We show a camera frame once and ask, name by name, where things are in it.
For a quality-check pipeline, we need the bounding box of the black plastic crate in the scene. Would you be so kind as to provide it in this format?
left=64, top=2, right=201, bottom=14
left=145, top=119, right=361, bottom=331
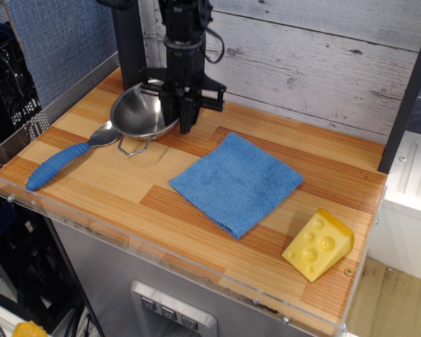
left=0, top=22, right=41, bottom=143

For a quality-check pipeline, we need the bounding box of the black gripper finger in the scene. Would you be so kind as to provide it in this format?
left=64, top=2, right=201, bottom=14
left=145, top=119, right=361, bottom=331
left=159, top=89, right=180, bottom=125
left=180, top=97, right=201, bottom=134

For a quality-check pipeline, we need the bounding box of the dark right frame post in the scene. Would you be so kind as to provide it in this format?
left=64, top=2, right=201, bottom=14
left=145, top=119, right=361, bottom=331
left=377, top=47, right=421, bottom=174

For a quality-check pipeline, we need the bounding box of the yellow toy cheese wedge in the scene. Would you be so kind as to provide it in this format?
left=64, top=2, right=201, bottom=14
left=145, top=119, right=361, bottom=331
left=281, top=209, right=354, bottom=282

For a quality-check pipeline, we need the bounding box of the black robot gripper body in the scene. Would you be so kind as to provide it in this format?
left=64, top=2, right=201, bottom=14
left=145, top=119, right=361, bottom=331
left=139, top=40, right=227, bottom=111

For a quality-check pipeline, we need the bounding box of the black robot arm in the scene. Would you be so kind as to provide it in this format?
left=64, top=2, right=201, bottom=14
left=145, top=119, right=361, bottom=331
left=140, top=1, right=227, bottom=134

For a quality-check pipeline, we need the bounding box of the spoon with blue handle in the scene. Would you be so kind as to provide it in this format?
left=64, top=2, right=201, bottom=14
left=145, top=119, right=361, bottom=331
left=25, top=121, right=120, bottom=191

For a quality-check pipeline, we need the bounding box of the dark left frame post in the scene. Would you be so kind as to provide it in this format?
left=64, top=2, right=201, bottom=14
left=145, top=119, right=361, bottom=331
left=111, top=1, right=147, bottom=90

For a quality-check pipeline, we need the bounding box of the dark frame post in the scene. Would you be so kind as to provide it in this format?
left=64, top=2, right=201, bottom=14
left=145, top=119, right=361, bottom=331
left=111, top=1, right=147, bottom=90
left=377, top=47, right=421, bottom=174

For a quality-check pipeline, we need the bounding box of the clear acrylic table guard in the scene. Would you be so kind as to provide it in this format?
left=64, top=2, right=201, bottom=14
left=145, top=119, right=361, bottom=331
left=0, top=70, right=386, bottom=336

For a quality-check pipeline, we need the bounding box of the blue folded cloth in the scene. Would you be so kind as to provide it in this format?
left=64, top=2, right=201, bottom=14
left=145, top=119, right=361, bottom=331
left=170, top=133, right=304, bottom=239

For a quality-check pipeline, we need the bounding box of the silver panel with buttons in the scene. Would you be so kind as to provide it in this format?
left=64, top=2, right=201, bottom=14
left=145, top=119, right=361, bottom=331
left=131, top=280, right=218, bottom=336

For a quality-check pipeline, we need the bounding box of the small stainless steel pot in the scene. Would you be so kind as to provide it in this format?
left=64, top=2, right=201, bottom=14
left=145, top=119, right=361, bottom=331
left=110, top=79, right=180, bottom=156

